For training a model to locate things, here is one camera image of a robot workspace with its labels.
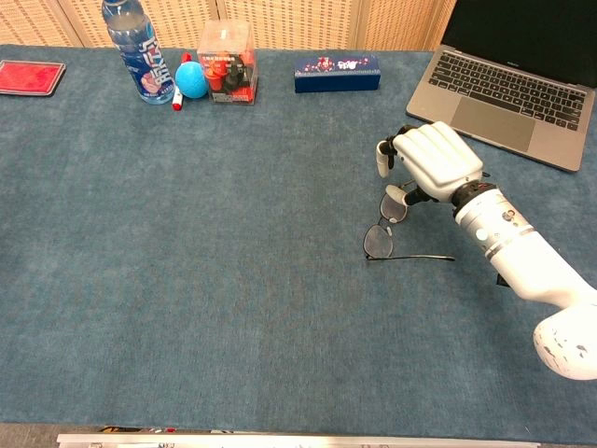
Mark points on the blue rectangular printed box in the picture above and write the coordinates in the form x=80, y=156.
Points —
x=336, y=81

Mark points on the aluminium rail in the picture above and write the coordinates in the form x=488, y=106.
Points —
x=280, y=441

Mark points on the wicker folding screen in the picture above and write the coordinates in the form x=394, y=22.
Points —
x=298, y=23

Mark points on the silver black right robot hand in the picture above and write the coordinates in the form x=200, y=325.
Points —
x=438, y=158

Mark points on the blue ball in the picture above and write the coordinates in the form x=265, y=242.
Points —
x=191, y=80

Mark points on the red white marker pen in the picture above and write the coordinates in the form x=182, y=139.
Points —
x=177, y=100

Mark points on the thin-framed eyeglasses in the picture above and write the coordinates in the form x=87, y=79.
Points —
x=379, y=240

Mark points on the clear box with orange items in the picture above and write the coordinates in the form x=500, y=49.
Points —
x=228, y=79

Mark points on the grey open laptop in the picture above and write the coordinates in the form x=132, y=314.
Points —
x=494, y=121

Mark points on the blue labelled drink bottle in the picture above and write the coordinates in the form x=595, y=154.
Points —
x=140, y=60

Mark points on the blue carpet table cloth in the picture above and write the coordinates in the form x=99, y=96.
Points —
x=233, y=233

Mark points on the red pad with dark border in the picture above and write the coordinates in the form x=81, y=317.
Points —
x=28, y=77

